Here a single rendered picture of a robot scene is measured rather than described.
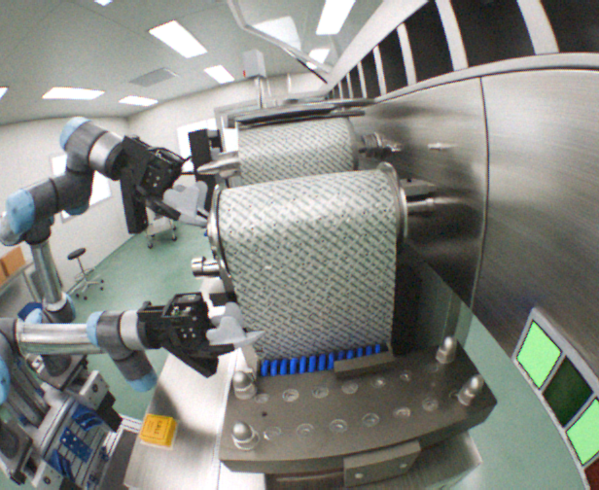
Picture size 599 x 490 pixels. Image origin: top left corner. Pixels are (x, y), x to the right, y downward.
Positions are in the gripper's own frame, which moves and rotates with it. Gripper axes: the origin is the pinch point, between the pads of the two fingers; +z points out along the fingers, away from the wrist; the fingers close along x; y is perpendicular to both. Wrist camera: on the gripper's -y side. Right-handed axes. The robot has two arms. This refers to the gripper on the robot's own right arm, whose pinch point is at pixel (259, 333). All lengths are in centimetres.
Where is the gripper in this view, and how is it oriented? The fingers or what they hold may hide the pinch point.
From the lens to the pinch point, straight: 45.2
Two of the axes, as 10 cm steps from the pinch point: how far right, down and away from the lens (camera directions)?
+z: 9.9, -1.4, -0.1
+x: -0.4, -3.8, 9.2
